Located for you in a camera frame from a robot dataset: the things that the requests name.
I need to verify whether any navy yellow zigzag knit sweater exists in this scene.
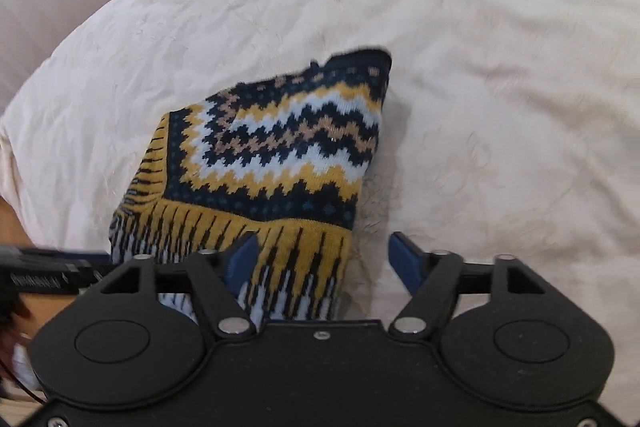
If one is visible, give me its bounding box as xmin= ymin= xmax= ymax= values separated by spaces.
xmin=109 ymin=48 xmax=393 ymax=323

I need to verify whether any cream bed blanket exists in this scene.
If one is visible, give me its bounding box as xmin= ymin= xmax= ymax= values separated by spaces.
xmin=0 ymin=0 xmax=640 ymax=338

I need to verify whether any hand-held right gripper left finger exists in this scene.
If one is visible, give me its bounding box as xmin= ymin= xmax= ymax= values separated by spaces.
xmin=92 ymin=232 xmax=262 ymax=339

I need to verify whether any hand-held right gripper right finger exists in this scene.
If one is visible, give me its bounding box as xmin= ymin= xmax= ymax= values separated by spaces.
xmin=388 ymin=231 xmax=549 ymax=337

